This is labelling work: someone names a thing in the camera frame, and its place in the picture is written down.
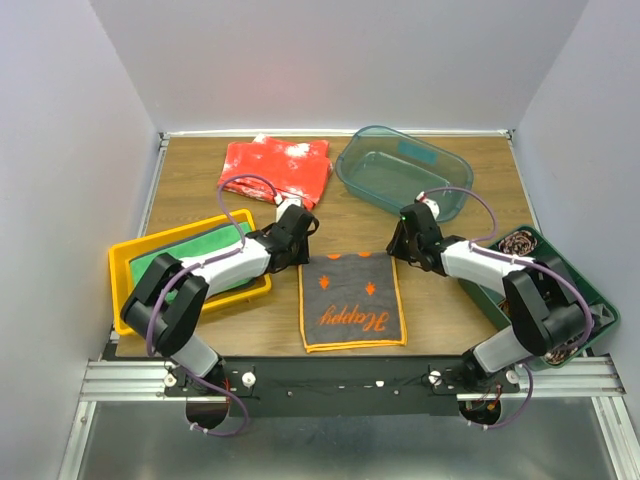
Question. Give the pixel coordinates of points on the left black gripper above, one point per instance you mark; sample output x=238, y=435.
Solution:
x=304, y=255

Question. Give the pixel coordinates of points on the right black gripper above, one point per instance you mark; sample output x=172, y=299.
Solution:
x=394, y=245

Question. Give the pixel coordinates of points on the teal plastic basket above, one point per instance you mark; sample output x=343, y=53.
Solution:
x=388, y=169

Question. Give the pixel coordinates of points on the grey orange towel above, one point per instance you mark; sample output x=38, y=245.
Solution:
x=350, y=301

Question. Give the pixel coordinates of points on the green towel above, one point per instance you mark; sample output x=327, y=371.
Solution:
x=190, y=243

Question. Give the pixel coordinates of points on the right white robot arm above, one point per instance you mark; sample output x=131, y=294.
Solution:
x=546, y=308

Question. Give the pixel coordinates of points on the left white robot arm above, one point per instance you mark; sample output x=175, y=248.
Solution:
x=166, y=303

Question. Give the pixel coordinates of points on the red white folded towel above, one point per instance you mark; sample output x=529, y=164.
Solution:
x=295, y=170

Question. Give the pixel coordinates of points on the rolled patterned sock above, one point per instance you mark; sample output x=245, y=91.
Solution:
x=521, y=243

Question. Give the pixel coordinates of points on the green divided organizer box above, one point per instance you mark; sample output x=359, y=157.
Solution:
x=496, y=309

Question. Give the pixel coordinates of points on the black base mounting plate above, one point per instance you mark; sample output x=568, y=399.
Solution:
x=331, y=386

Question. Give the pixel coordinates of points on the yellow plastic tray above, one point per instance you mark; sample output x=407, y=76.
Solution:
x=119, y=271

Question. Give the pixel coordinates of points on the rolled brown sock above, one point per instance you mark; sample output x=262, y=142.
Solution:
x=561, y=355

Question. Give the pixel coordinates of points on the aluminium frame rail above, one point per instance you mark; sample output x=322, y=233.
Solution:
x=153, y=381

